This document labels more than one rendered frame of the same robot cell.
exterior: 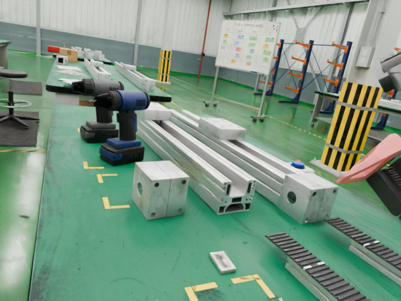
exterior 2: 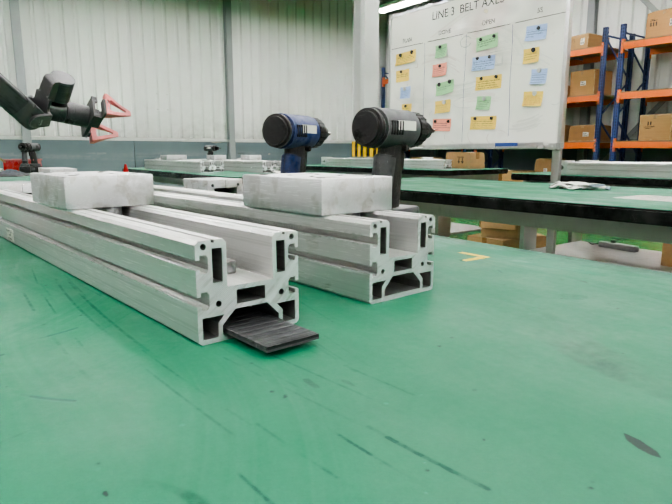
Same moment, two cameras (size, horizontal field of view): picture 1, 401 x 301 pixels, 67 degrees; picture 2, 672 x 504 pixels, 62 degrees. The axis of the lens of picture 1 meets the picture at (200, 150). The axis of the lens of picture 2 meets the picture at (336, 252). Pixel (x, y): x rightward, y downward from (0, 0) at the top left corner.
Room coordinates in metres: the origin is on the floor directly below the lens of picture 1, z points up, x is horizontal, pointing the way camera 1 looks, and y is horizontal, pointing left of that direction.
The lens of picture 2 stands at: (1.92, 0.13, 0.93)
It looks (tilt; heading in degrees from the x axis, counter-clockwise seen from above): 10 degrees down; 170
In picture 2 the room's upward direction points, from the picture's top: straight up
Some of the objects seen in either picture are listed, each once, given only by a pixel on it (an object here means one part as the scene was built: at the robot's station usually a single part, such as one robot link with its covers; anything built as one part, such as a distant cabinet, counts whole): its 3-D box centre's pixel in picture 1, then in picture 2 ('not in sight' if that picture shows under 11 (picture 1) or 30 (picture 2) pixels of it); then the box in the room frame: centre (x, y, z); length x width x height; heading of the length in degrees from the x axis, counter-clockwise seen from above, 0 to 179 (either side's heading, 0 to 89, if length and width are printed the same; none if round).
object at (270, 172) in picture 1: (218, 144); (94, 233); (1.11, -0.06, 0.82); 0.80 x 0.10 x 0.09; 31
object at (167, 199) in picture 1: (163, 187); (208, 200); (0.64, 0.07, 0.83); 0.11 x 0.10 x 0.10; 125
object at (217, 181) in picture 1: (172, 144); (217, 222); (1.01, 0.10, 0.82); 0.80 x 0.10 x 0.09; 31
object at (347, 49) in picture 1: (295, 71); not in sight; (10.97, -2.83, 1.10); 3.30 x 0.90 x 2.20; 26
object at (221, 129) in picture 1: (221, 131); (91, 198); (1.11, -0.06, 0.87); 0.16 x 0.11 x 0.07; 31
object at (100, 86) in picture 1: (92, 110); (400, 179); (1.03, 0.39, 0.89); 0.20 x 0.08 x 0.22; 130
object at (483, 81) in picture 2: not in sight; (465, 145); (-1.78, 1.69, 0.97); 1.50 x 0.50 x 1.95; 26
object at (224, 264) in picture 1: (222, 261); not in sight; (0.47, -0.07, 0.78); 0.05 x 0.03 x 0.01; 25
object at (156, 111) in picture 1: (150, 113); (314, 202); (1.22, 0.23, 0.87); 0.16 x 0.11 x 0.07; 31
